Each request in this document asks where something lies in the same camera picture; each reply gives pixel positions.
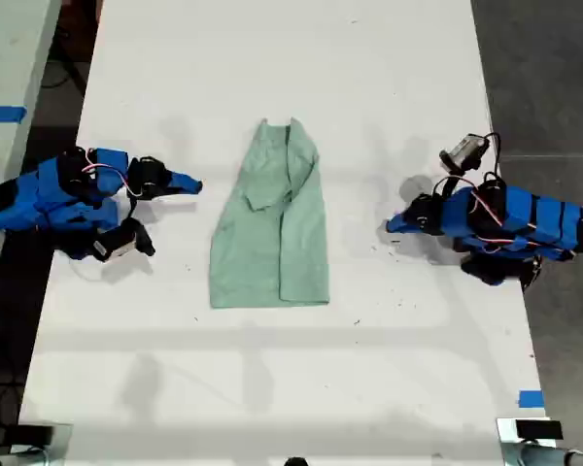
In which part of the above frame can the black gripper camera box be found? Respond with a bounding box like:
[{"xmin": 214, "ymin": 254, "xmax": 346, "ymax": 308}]
[
  {"xmin": 92, "ymin": 216, "xmax": 156, "ymax": 264},
  {"xmin": 439, "ymin": 134, "xmax": 492, "ymax": 174}
]

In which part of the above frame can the black camera cable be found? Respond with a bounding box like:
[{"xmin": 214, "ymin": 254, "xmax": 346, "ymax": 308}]
[
  {"xmin": 483, "ymin": 131, "xmax": 504, "ymax": 183},
  {"xmin": 121, "ymin": 193, "xmax": 139, "ymax": 226}
]

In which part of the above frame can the pale green T-shirt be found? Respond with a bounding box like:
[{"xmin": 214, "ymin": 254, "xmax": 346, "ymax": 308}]
[{"xmin": 208, "ymin": 116, "xmax": 332, "ymax": 311}]

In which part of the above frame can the pale side table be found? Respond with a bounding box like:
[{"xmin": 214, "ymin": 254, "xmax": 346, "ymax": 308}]
[{"xmin": 0, "ymin": 0, "xmax": 63, "ymax": 316}]

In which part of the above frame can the grey tube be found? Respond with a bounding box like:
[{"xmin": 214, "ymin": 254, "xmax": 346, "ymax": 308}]
[
  {"xmin": 0, "ymin": 447, "xmax": 50, "ymax": 466},
  {"xmin": 502, "ymin": 440, "xmax": 583, "ymax": 466}
]

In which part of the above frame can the red white arm wire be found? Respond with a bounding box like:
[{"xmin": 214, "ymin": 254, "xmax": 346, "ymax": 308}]
[
  {"xmin": 83, "ymin": 150, "xmax": 143, "ymax": 199},
  {"xmin": 468, "ymin": 190, "xmax": 540, "ymax": 254}
]

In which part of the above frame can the white metal bracket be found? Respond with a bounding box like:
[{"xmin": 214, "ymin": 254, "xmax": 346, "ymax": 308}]
[{"xmin": 495, "ymin": 416, "xmax": 565, "ymax": 444}]

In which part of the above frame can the short blue tape strip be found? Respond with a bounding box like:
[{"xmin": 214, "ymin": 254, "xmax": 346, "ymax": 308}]
[{"xmin": 518, "ymin": 389, "xmax": 546, "ymax": 409}]

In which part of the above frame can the shiny metal bracket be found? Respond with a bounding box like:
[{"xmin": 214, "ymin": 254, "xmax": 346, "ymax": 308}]
[{"xmin": 9, "ymin": 421, "xmax": 74, "ymax": 466}]

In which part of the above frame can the small black box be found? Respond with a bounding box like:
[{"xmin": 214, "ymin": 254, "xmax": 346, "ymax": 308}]
[
  {"xmin": 15, "ymin": 423, "xmax": 55, "ymax": 447},
  {"xmin": 514, "ymin": 419, "xmax": 564, "ymax": 441}
]

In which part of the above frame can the thin white cable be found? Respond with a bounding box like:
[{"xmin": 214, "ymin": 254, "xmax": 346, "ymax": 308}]
[{"xmin": 65, "ymin": 259, "xmax": 104, "ymax": 284}]

